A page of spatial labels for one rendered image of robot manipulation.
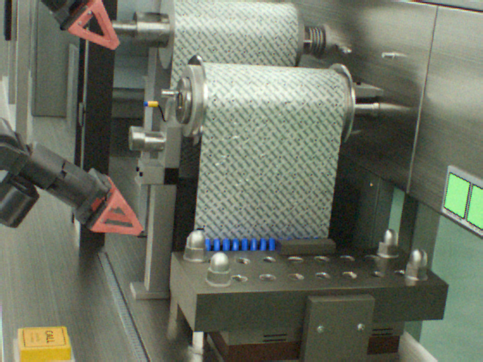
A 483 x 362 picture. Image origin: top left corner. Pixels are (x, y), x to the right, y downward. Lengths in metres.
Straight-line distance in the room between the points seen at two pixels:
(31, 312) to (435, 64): 0.74
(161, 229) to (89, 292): 0.17
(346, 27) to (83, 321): 0.72
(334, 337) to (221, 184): 0.30
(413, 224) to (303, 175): 0.36
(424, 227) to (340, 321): 0.49
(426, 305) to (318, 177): 0.27
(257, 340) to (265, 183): 0.27
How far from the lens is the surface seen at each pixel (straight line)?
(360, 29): 1.51
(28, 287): 1.46
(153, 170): 1.35
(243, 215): 1.33
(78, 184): 1.23
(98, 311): 1.37
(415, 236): 1.64
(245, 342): 1.20
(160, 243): 1.40
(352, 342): 1.23
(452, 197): 1.20
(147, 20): 1.52
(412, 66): 1.33
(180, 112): 1.31
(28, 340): 1.23
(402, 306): 1.27
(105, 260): 1.58
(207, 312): 1.15
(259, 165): 1.31
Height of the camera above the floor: 1.48
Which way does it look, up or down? 15 degrees down
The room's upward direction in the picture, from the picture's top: 6 degrees clockwise
